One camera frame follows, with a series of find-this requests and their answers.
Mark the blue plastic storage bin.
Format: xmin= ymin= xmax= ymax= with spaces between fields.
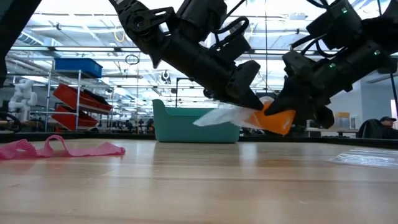
xmin=54 ymin=57 xmax=103 ymax=78

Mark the black office chair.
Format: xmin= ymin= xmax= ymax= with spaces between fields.
xmin=356 ymin=118 xmax=385 ymax=140

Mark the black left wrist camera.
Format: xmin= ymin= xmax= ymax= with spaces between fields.
xmin=214 ymin=33 xmax=252 ymax=63

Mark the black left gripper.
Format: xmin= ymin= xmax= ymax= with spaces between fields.
xmin=160 ymin=30 xmax=266 ymax=112

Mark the thin black pole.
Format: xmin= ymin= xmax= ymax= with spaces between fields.
xmin=388 ymin=73 xmax=398 ymax=110

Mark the white robot figure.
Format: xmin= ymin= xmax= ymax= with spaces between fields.
xmin=7 ymin=78 xmax=39 ymax=123

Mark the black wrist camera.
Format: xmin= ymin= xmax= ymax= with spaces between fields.
xmin=281 ymin=50 xmax=313 ymax=82
xmin=214 ymin=33 xmax=252 ymax=63

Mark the orange elastic bandage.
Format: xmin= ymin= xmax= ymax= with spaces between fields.
xmin=247 ymin=101 xmax=297 ymax=136

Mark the clear plastic zip bag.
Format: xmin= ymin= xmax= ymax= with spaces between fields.
xmin=192 ymin=95 xmax=276 ymax=129
xmin=328 ymin=148 xmax=398 ymax=170

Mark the teal plastic bin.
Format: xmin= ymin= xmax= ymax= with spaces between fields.
xmin=151 ymin=98 xmax=241 ymax=144

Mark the black angled stand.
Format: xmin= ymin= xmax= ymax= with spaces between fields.
xmin=175 ymin=76 xmax=200 ymax=108

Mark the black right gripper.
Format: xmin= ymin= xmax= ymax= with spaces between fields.
xmin=263 ymin=39 xmax=390 ymax=130

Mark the grey metal shelf rack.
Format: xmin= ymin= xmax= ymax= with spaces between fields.
xmin=29 ymin=58 xmax=116 ymax=133

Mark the pink elastic bandage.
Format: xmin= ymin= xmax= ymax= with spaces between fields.
xmin=0 ymin=134 xmax=126 ymax=161

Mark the red plastic storage bin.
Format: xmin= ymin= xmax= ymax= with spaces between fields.
xmin=50 ymin=104 xmax=100 ymax=131
xmin=52 ymin=83 xmax=113 ymax=112

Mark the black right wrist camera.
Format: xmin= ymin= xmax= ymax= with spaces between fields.
xmin=281 ymin=50 xmax=313 ymax=82

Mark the person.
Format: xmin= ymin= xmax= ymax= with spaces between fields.
xmin=378 ymin=116 xmax=398 ymax=140

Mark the black aluminium table frame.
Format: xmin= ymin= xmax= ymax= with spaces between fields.
xmin=0 ymin=131 xmax=398 ymax=147

